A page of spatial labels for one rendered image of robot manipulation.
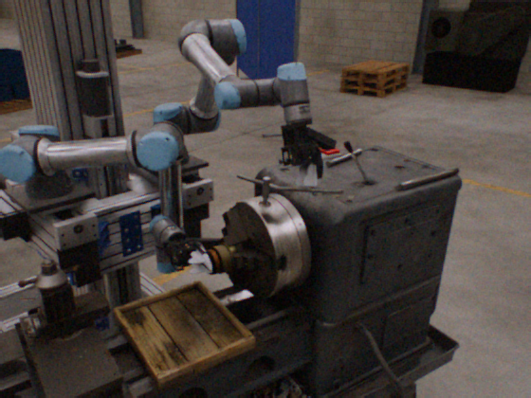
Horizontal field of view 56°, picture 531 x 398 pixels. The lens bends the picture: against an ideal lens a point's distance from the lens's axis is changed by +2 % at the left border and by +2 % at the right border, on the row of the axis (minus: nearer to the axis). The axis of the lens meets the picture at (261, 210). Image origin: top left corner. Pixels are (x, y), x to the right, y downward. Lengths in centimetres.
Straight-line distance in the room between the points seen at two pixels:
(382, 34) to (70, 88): 1077
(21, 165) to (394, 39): 1107
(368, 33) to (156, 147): 1119
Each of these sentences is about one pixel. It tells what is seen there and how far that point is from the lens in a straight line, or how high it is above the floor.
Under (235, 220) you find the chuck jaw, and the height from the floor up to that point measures 117.
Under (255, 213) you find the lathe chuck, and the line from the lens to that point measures 146.
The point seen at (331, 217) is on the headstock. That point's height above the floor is 123.
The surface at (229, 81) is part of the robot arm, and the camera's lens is 142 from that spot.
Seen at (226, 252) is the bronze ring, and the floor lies 111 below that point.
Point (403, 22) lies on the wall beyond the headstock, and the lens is 1216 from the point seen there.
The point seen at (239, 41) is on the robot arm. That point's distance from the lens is 176.
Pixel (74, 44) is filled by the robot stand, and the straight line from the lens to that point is 198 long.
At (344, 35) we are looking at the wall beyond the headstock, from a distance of 1283.
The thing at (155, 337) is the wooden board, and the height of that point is 89.
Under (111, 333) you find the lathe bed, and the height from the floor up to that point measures 85.
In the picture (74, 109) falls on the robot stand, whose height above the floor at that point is 140.
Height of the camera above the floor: 185
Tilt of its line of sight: 25 degrees down
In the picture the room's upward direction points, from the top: 1 degrees clockwise
